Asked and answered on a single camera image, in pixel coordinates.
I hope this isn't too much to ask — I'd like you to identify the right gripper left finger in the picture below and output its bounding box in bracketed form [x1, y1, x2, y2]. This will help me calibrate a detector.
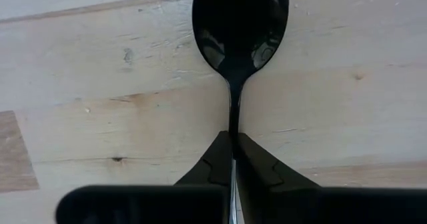
[55, 130, 234, 224]

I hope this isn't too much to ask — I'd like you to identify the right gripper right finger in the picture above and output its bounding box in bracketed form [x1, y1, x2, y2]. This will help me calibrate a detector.
[235, 132, 427, 224]

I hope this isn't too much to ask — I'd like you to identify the dark metal spoon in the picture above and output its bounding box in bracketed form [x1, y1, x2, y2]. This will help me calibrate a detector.
[191, 0, 290, 224]

